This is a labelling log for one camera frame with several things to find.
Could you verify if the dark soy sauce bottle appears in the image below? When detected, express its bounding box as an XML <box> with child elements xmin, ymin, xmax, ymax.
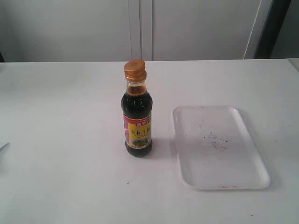
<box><xmin>121</xmin><ymin>59</ymin><xmax>153</xmax><ymax>157</ymax></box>

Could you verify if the white plastic tray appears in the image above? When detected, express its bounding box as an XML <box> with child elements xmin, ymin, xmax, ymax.
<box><xmin>172</xmin><ymin>105</ymin><xmax>271</xmax><ymax>190</ymax></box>

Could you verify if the dark vertical post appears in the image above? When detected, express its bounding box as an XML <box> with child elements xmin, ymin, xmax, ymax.
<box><xmin>254</xmin><ymin>0</ymin><xmax>291</xmax><ymax>59</ymax></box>

